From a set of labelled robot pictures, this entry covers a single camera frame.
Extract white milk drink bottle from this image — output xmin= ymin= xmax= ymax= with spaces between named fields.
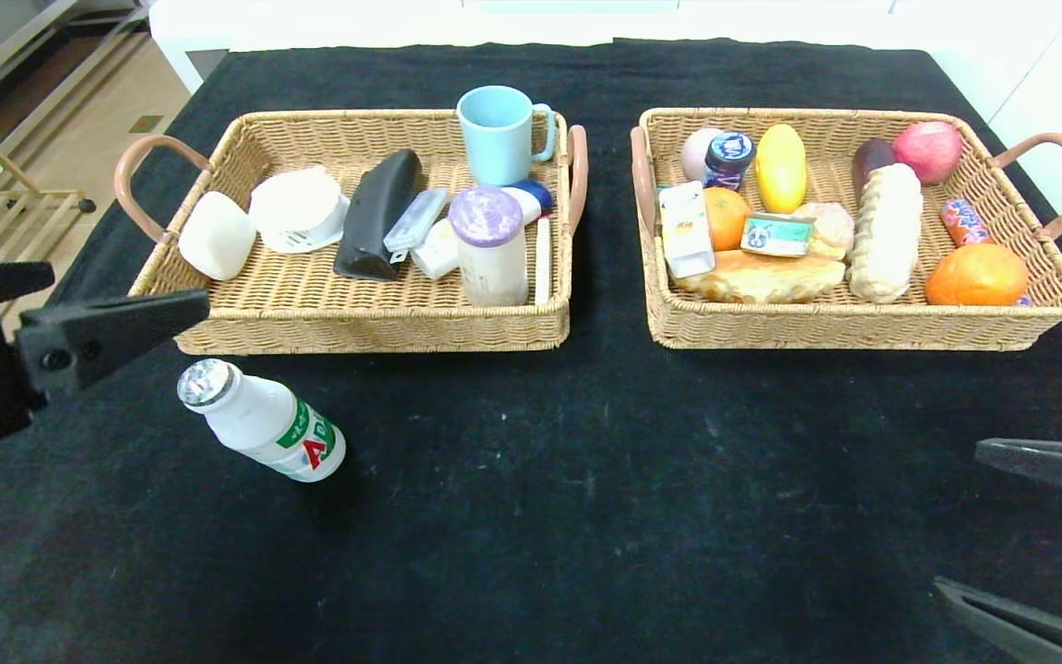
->
xmin=177 ymin=359 xmax=348 ymax=483

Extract clear plastic toothbrush case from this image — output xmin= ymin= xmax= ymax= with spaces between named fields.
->
xmin=383 ymin=187 xmax=450 ymax=265

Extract white shampoo bottle blue cap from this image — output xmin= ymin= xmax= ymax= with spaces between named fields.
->
xmin=411 ymin=178 xmax=554 ymax=280

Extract yellow juice carton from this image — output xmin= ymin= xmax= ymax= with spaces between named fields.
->
xmin=658 ymin=182 xmax=716 ymax=280

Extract toy croissant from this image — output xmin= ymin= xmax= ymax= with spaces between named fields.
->
xmin=674 ymin=249 xmax=847 ymax=305

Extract teal pull-tab tin can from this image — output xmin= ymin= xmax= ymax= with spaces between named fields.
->
xmin=740 ymin=213 xmax=814 ymax=258

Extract gold metal wheeled rack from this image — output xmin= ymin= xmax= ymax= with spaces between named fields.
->
xmin=0 ymin=138 xmax=99 ymax=319

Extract white soap bar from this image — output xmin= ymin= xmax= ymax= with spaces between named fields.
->
xmin=178 ymin=191 xmax=258 ymax=283

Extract white plastic cup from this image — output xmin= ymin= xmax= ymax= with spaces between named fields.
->
xmin=249 ymin=166 xmax=354 ymax=255

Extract black glasses pouch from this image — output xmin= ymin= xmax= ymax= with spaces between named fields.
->
xmin=335 ymin=149 xmax=423 ymax=282

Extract white canister purple lid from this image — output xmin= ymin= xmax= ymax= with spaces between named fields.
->
xmin=449 ymin=186 xmax=529 ymax=308

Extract light blue mug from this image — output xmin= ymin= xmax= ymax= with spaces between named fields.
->
xmin=456 ymin=86 xmax=558 ymax=187

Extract white flat stick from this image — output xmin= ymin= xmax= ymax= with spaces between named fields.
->
xmin=534 ymin=217 xmax=554 ymax=307

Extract pale pink toy egg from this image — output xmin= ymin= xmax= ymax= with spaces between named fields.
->
xmin=680 ymin=128 xmax=726 ymax=183

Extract small toy orange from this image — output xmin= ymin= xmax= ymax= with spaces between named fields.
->
xmin=702 ymin=187 xmax=753 ymax=253

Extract jar with dark blue lid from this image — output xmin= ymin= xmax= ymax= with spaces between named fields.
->
xmin=702 ymin=130 xmax=758 ymax=192

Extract yellow toy mango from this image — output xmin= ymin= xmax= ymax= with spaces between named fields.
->
xmin=756 ymin=124 xmax=808 ymax=215

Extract pink and yellow toy bun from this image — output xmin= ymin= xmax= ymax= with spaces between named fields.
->
xmin=794 ymin=202 xmax=855 ymax=262

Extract dark purple toy plum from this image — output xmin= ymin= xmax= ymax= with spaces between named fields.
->
xmin=852 ymin=138 xmax=896 ymax=190

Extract long cream toy bread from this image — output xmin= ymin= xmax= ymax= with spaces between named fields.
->
xmin=846 ymin=163 xmax=924 ymax=305

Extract red toy apple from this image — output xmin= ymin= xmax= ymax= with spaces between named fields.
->
xmin=891 ymin=122 xmax=963 ymax=187

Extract orange candy tube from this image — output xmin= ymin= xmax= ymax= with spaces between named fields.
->
xmin=940 ymin=199 xmax=993 ymax=248

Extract large toy orange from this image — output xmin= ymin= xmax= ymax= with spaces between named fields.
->
xmin=924 ymin=243 xmax=1030 ymax=307

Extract wicker basket brown handles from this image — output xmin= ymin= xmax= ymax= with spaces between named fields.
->
xmin=630 ymin=108 xmax=1062 ymax=353
xmin=114 ymin=109 xmax=589 ymax=357

